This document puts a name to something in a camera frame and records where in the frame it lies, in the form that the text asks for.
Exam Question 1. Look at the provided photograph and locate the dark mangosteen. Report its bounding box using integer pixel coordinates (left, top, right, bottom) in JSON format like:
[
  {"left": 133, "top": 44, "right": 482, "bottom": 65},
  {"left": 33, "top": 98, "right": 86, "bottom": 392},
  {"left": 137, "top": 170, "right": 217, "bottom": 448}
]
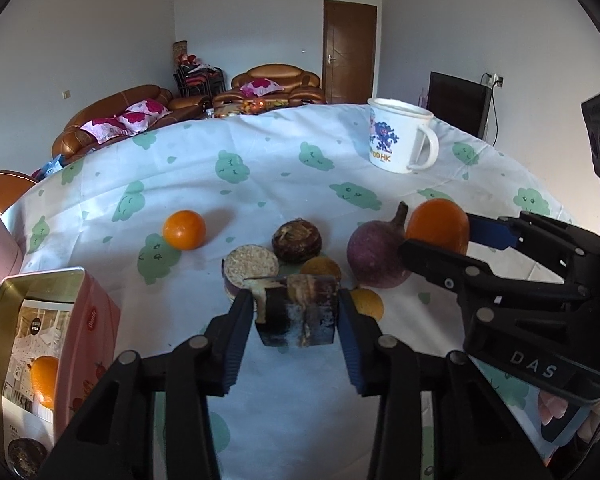
[{"left": 6, "top": 438, "right": 47, "bottom": 480}]

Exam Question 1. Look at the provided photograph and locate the small orange kumquat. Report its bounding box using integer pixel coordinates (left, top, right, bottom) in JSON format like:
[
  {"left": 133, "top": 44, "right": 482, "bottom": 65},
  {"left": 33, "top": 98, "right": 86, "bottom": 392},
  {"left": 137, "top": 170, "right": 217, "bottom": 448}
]
[{"left": 350, "top": 288, "right": 385, "bottom": 321}]

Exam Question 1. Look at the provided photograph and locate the large orange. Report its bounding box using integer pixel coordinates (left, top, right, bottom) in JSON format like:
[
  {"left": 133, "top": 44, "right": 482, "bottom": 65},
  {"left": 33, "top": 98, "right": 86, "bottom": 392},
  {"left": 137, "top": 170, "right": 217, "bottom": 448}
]
[{"left": 30, "top": 356, "right": 59, "bottom": 410}]

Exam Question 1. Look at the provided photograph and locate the small yellow fruit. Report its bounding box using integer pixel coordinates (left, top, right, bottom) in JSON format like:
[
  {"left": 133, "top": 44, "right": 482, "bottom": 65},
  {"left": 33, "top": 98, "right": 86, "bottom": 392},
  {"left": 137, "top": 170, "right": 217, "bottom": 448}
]
[{"left": 300, "top": 256, "right": 342, "bottom": 281}]

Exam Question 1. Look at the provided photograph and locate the dark rectangular food block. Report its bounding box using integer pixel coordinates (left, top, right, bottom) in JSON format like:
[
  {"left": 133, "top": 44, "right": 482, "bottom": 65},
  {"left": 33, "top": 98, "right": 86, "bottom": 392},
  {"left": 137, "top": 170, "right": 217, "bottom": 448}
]
[{"left": 244, "top": 274, "right": 339, "bottom": 348}]

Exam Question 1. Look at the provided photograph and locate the person's hand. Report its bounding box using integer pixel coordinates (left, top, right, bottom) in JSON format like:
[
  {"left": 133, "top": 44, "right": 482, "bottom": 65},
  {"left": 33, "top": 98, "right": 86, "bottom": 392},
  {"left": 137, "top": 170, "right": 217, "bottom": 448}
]
[{"left": 536, "top": 391, "right": 600, "bottom": 462}]

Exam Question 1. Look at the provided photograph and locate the pink metal tin box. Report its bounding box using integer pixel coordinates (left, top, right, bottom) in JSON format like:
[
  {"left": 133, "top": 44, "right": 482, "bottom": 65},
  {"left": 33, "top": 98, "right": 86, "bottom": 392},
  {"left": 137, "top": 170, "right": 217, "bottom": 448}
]
[{"left": 0, "top": 268, "right": 120, "bottom": 460}]

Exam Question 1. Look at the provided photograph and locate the black television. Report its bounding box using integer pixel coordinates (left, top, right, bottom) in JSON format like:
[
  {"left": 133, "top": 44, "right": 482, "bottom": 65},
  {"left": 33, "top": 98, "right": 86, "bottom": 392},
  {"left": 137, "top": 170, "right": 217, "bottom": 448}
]
[{"left": 427, "top": 72, "right": 493, "bottom": 140}]

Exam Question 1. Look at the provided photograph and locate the white printed mug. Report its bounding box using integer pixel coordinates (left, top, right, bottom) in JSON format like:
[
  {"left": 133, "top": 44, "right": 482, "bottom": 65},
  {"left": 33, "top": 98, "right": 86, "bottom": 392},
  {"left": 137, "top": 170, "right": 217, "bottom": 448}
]
[{"left": 367, "top": 98, "right": 440, "bottom": 174}]

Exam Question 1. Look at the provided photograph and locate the small orange tangerine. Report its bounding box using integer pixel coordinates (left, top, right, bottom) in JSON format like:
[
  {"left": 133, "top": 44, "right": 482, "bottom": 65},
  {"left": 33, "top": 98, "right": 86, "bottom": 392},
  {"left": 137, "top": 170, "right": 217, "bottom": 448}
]
[{"left": 162, "top": 209, "right": 207, "bottom": 252}]

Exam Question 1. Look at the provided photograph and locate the cloud pattern tablecloth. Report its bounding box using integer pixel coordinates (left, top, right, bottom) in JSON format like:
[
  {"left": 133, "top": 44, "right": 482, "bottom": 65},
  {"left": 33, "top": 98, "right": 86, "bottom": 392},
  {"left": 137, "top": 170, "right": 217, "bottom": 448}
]
[{"left": 4, "top": 105, "right": 570, "bottom": 479}]

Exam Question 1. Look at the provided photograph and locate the brown leather armchair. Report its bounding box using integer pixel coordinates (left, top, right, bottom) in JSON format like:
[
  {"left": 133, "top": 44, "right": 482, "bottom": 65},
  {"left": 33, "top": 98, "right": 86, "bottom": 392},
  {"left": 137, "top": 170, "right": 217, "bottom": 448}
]
[{"left": 212, "top": 63, "right": 326, "bottom": 107}]

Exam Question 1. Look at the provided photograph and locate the brown wooden door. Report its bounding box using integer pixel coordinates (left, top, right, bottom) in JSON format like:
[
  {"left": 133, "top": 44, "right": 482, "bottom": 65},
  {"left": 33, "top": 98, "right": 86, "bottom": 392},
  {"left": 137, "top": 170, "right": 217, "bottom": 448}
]
[{"left": 322, "top": 0, "right": 377, "bottom": 104}]

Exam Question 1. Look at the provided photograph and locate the coffee table with items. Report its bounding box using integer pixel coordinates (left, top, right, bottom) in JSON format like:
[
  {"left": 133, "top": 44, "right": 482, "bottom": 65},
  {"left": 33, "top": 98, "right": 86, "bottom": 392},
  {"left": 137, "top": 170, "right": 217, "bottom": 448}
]
[{"left": 209, "top": 100, "right": 288, "bottom": 118}]

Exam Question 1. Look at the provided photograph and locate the pink pillow on armchair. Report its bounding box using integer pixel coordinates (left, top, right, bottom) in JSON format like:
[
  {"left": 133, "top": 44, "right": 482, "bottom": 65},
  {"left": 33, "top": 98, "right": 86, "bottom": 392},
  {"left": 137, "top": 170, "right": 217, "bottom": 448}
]
[{"left": 239, "top": 78, "right": 284, "bottom": 98}]

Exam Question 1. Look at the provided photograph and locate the orange brown chair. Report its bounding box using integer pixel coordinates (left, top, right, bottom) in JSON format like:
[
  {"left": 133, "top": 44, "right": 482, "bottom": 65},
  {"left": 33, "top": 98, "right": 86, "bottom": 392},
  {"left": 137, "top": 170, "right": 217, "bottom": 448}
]
[{"left": 0, "top": 170, "right": 36, "bottom": 214}]

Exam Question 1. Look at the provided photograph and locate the blue cloth on sofa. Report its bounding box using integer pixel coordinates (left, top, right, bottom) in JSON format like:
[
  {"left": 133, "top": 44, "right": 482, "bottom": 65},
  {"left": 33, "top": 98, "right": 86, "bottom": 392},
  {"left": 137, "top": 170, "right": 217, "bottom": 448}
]
[{"left": 31, "top": 154, "right": 66, "bottom": 182}]

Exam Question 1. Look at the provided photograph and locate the brown leather long sofa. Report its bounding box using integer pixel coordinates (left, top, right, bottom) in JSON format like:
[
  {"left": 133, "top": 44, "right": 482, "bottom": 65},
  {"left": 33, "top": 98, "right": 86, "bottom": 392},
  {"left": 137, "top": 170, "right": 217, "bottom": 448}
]
[{"left": 50, "top": 84, "right": 211, "bottom": 162}]

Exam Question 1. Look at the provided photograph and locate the pink floral pillow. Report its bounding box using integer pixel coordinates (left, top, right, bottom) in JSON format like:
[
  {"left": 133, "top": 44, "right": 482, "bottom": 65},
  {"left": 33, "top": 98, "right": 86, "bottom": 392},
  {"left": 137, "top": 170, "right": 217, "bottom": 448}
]
[
  {"left": 117, "top": 99, "right": 171, "bottom": 134},
  {"left": 81, "top": 117, "right": 131, "bottom": 144}
]

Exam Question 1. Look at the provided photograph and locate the black cable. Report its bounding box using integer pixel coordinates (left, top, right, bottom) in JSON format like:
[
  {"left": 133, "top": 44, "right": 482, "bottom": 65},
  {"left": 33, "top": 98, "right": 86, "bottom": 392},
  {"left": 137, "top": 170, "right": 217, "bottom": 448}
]
[{"left": 479, "top": 71, "right": 505, "bottom": 148}]

